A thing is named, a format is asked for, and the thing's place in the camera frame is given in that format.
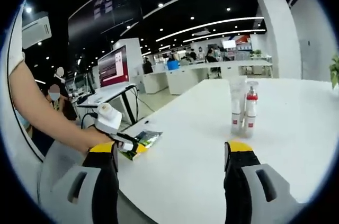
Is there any green potted plant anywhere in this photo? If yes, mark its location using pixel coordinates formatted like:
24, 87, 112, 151
329, 53, 339, 90

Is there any white skincare tube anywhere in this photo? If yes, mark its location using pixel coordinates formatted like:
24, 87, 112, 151
229, 75, 249, 115

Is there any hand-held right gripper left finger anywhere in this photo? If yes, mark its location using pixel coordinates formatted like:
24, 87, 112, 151
50, 141, 119, 224

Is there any grey mesh office chair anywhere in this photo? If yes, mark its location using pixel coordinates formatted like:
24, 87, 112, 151
39, 139, 92, 210

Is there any long white counter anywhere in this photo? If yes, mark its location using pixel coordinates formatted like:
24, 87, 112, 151
142, 59, 273, 95

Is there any red-collared white skincare bottle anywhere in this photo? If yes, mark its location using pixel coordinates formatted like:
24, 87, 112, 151
244, 80, 260, 138

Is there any red-screen computer monitor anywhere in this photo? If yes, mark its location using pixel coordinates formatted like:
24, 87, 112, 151
97, 44, 131, 89

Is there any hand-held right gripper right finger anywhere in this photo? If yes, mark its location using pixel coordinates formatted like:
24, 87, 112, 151
224, 141, 306, 224

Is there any blue plastic crate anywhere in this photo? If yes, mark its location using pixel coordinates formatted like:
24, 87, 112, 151
167, 60, 181, 71

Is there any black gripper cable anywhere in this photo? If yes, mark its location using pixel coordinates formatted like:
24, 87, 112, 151
81, 112, 98, 129

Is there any black hanging display panel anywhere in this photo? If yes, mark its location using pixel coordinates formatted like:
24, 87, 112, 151
67, 0, 144, 37

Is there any person's left hand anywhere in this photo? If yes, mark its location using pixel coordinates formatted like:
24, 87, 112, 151
79, 126, 115, 153

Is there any white ceiling air conditioner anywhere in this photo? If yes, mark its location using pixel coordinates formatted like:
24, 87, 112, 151
21, 16, 52, 50

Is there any green black skincare sachet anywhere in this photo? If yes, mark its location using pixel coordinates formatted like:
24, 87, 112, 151
118, 130, 164, 162

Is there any grey door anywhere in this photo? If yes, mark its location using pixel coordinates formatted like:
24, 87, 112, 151
299, 38, 319, 79

